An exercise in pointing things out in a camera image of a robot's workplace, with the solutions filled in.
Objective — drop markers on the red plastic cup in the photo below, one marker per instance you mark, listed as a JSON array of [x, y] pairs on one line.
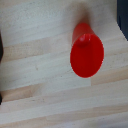
[[87, 56]]

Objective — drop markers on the navy blue flat box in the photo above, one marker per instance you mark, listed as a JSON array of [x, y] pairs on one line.
[[123, 15]]

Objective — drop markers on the black fabric storage bin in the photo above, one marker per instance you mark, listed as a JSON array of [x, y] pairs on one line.
[[1, 50]]

